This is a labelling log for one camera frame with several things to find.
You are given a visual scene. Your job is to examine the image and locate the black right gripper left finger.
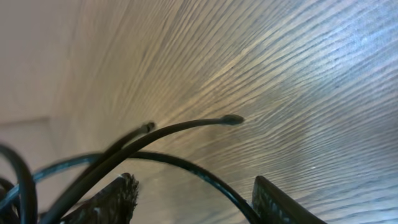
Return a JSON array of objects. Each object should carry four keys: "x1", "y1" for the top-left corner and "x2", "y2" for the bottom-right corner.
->
[{"x1": 60, "y1": 173, "x2": 139, "y2": 224}]

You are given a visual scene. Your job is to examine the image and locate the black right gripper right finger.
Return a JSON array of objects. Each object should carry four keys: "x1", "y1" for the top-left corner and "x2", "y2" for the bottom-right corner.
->
[{"x1": 252, "y1": 175, "x2": 326, "y2": 224}]

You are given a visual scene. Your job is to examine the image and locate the black USB cable bundle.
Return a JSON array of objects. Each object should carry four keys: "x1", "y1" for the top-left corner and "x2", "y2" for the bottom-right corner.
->
[{"x1": 0, "y1": 114, "x2": 265, "y2": 224}]

